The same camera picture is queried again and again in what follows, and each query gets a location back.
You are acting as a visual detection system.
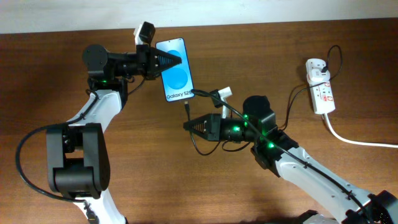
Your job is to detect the white USB charger plug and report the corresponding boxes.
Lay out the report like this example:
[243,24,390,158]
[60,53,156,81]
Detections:
[307,68,330,85]

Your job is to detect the white power strip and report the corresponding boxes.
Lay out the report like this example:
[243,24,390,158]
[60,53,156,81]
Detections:
[305,58,335,114]

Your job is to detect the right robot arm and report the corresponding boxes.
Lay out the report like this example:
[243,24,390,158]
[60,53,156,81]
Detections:
[183,95,397,223]

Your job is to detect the blue Samsung Galaxy smartphone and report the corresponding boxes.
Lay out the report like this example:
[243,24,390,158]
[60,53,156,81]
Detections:
[155,37,195,102]

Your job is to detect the black USB charging cable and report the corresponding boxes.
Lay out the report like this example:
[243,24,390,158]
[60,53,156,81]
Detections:
[183,44,343,156]

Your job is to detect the white power strip cord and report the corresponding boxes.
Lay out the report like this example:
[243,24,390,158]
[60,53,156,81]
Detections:
[322,113,398,149]

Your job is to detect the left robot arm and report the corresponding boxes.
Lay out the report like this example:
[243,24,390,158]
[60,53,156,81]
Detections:
[46,44,182,223]

